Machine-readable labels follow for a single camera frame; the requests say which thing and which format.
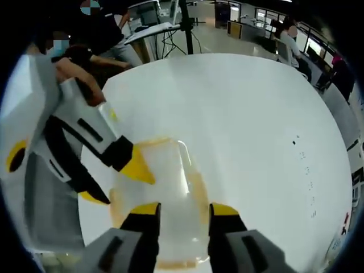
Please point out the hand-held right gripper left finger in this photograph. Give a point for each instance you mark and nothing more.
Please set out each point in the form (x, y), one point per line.
(128, 247)

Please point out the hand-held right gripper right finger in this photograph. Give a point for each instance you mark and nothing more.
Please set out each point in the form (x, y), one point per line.
(241, 250)

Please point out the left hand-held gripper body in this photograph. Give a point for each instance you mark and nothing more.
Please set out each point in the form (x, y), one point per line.
(22, 108)

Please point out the clear plastic buckle box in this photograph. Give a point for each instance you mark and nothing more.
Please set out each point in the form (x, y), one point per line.
(170, 185)

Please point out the black tripod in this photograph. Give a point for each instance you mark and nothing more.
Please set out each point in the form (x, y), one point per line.
(186, 25)

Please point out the yellow cabinet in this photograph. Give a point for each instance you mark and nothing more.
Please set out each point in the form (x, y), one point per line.
(234, 29)

